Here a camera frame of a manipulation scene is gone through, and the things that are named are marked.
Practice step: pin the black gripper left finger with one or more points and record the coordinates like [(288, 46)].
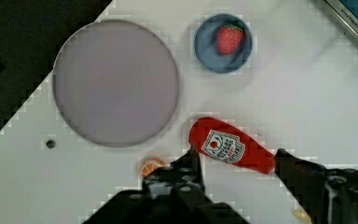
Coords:
[(182, 180)]

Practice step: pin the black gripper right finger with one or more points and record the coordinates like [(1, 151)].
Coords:
[(329, 196)]

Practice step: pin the red plush ketchup bottle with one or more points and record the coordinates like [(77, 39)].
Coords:
[(226, 143)]

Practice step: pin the orange slice toy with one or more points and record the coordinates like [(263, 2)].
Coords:
[(149, 165)]

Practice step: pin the round grey plate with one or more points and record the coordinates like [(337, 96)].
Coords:
[(116, 83)]

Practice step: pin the red plush strawberry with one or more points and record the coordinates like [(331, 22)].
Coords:
[(229, 38)]

